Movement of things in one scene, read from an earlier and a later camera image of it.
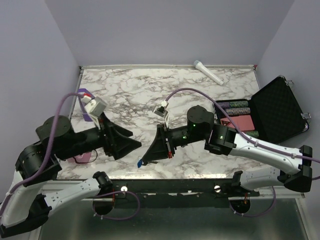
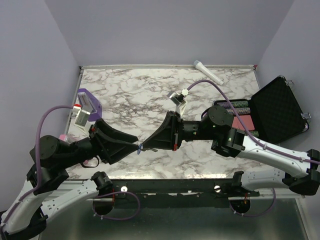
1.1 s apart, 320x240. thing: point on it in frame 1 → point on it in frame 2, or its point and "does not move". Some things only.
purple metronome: [87, 97] does not move
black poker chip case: [273, 114] does not move
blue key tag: [139, 163] → [139, 150]
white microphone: [199, 65] does not move
